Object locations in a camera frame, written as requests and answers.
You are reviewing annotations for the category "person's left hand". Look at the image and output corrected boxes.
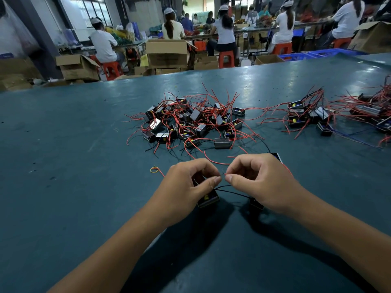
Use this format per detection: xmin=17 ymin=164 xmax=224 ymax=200
xmin=147 ymin=158 xmax=222 ymax=228

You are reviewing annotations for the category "shallow cardboard box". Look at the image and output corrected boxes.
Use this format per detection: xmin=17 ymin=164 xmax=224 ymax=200
xmin=254 ymin=54 xmax=285 ymax=65

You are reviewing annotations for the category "open cardboard box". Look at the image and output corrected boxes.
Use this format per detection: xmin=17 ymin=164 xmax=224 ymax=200
xmin=55 ymin=53 xmax=101 ymax=81

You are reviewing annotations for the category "central pile of wired modules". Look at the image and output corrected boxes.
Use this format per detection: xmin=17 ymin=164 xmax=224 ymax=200
xmin=125 ymin=85 xmax=264 ymax=165

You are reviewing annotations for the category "blue plastic crate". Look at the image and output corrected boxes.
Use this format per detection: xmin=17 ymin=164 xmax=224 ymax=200
xmin=307 ymin=48 xmax=367 ymax=58
xmin=278 ymin=53 xmax=320 ymax=61

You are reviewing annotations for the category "tilted cardboard box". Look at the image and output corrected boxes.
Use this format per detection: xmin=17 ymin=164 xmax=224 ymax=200
xmin=348 ymin=21 xmax=391 ymax=54

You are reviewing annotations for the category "low cardboard box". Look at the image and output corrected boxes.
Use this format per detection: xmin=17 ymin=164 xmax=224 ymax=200
xmin=193 ymin=54 xmax=220 ymax=70

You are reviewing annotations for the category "person's left forearm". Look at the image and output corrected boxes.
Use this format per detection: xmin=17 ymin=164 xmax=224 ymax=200
xmin=49 ymin=213 xmax=172 ymax=293

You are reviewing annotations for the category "person's right hand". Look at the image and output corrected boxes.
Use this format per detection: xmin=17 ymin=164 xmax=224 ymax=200
xmin=225 ymin=153 xmax=306 ymax=211

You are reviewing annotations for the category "person's right forearm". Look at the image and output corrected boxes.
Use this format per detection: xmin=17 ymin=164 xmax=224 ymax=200
xmin=290 ymin=189 xmax=391 ymax=293

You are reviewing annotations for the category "large closed cardboard box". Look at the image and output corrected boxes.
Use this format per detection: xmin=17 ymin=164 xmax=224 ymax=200
xmin=145 ymin=39 xmax=189 ymax=68

